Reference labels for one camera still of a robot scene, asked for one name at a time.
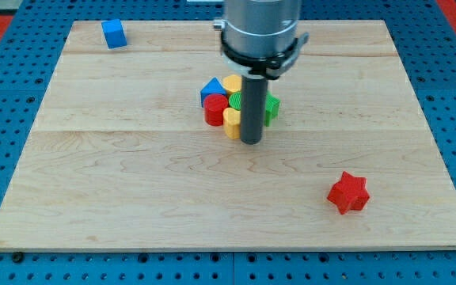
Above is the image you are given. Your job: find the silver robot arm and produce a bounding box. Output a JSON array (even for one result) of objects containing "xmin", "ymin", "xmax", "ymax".
[{"xmin": 214, "ymin": 0, "xmax": 309, "ymax": 80}]

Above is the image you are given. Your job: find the red star block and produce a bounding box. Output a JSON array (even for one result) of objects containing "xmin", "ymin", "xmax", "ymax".
[{"xmin": 327, "ymin": 171, "xmax": 371, "ymax": 215}]

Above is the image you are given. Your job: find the yellow block lower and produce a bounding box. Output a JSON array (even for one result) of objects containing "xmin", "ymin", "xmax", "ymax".
[{"xmin": 222, "ymin": 108, "xmax": 241, "ymax": 139}]

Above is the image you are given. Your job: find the yellow block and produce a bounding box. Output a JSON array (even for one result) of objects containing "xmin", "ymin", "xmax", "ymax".
[
  {"xmin": 222, "ymin": 74, "xmax": 242, "ymax": 97},
  {"xmin": 222, "ymin": 108, "xmax": 241, "ymax": 139}
]

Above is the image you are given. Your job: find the red cylinder block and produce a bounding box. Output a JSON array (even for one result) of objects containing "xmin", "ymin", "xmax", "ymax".
[{"xmin": 203, "ymin": 93, "xmax": 228, "ymax": 126}]

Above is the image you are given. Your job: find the green cylinder block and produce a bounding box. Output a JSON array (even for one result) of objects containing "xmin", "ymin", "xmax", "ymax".
[{"xmin": 228, "ymin": 91, "xmax": 241, "ymax": 111}]

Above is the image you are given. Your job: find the blue triangle block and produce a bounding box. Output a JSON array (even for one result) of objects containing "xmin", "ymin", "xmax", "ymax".
[{"xmin": 199, "ymin": 78, "xmax": 227, "ymax": 108}]

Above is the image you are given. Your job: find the yellow block upper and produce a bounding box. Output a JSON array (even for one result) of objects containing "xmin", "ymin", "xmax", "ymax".
[{"xmin": 222, "ymin": 74, "xmax": 242, "ymax": 97}]

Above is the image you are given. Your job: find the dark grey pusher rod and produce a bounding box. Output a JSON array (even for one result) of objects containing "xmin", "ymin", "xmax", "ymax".
[{"xmin": 240, "ymin": 77, "xmax": 268, "ymax": 145}]

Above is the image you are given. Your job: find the wooden board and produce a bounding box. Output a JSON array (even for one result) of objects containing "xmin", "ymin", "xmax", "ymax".
[{"xmin": 0, "ymin": 21, "xmax": 456, "ymax": 253}]

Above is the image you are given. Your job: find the blue cube block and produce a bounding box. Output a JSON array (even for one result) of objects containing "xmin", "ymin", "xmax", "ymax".
[{"xmin": 101, "ymin": 19, "xmax": 127, "ymax": 49}]

